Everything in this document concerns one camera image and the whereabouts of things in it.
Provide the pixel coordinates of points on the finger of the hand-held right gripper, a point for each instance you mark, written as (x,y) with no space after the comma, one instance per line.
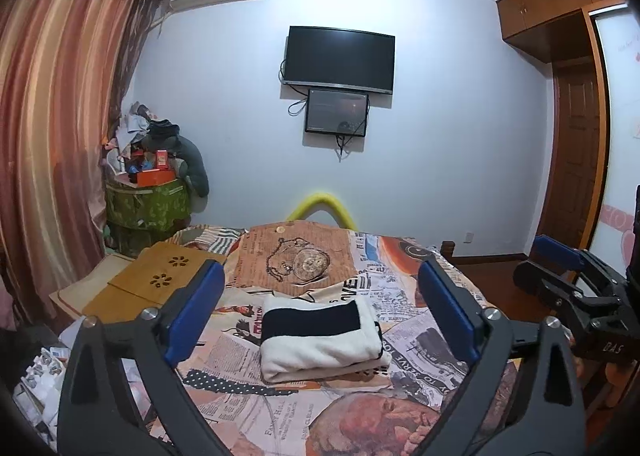
(540,286)
(555,251)

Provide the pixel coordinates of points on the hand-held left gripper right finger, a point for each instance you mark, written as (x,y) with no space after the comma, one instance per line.
(447,311)

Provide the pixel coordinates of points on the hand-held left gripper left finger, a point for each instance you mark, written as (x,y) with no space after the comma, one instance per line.
(192,311)

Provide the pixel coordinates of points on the white and navy towel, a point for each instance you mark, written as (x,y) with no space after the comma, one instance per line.
(320,351)

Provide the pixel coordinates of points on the bamboo lap table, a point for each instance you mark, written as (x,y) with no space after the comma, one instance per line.
(150,276)

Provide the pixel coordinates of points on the wooden door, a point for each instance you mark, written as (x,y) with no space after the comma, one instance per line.
(575,161)

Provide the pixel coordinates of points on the beige board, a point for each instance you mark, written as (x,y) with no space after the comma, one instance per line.
(85,286)

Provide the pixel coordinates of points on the green patterned storage box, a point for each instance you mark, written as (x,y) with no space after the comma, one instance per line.
(150,206)

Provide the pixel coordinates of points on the orange box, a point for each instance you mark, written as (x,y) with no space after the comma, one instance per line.
(155,178)

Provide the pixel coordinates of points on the small red box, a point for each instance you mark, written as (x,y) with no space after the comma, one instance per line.
(162,160)

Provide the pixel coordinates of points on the pile of small packets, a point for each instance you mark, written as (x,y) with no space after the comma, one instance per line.
(45,376)

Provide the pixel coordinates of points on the yellow foam tube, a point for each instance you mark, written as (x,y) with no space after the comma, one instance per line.
(320,198)

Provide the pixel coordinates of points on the pile of clutter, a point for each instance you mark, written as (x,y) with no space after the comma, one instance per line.
(127,136)

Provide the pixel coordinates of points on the striped curtain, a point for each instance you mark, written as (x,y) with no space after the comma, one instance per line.
(60,136)

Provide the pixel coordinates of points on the wooden wardrobe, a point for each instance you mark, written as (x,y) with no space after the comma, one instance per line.
(550,1)

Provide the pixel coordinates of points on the wooden bed post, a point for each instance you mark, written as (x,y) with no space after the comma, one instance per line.
(448,252)

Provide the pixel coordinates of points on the white wall socket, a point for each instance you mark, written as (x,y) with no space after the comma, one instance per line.
(468,237)

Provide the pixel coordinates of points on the small wall monitor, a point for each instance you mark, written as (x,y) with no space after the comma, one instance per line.
(335,111)

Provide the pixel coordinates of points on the black wall television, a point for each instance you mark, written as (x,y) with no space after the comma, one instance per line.
(340,56)

